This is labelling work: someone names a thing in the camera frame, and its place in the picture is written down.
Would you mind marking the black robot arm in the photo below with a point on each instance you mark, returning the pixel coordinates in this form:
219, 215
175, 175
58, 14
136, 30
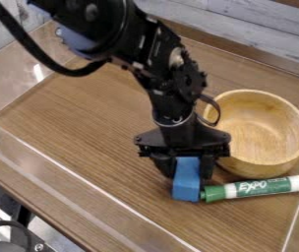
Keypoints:
112, 32

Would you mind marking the clear acrylic tray wall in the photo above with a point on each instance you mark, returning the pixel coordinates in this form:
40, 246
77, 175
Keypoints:
89, 216

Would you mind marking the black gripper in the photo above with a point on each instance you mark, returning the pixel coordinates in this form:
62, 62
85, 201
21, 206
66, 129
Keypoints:
188, 139

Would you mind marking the green Expo marker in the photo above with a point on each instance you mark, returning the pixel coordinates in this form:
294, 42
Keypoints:
250, 188

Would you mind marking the brown wooden bowl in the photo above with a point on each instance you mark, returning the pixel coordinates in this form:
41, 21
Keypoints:
262, 122

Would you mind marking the blue rectangular block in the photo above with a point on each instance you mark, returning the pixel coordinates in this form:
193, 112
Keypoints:
187, 180

